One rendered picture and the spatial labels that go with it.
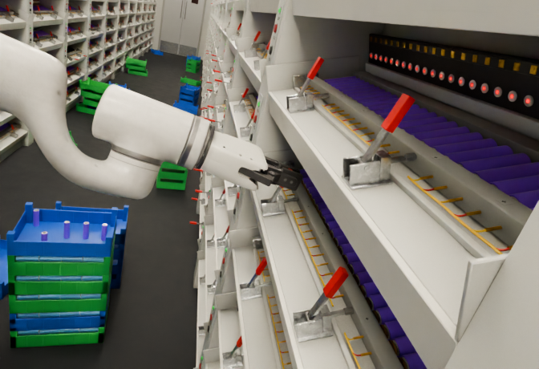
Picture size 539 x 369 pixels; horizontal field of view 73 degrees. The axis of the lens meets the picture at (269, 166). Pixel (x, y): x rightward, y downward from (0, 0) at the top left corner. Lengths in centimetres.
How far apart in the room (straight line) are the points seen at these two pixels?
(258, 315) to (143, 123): 40
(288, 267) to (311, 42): 43
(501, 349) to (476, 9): 18
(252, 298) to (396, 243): 51
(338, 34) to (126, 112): 43
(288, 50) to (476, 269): 61
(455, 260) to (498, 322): 8
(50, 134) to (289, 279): 36
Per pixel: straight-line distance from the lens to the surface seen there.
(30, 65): 53
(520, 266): 19
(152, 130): 55
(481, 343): 21
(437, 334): 24
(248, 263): 84
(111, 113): 56
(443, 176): 34
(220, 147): 56
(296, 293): 50
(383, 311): 46
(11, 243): 140
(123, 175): 56
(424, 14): 31
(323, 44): 76
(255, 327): 71
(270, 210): 65
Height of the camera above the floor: 125
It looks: 21 degrees down
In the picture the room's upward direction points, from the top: 14 degrees clockwise
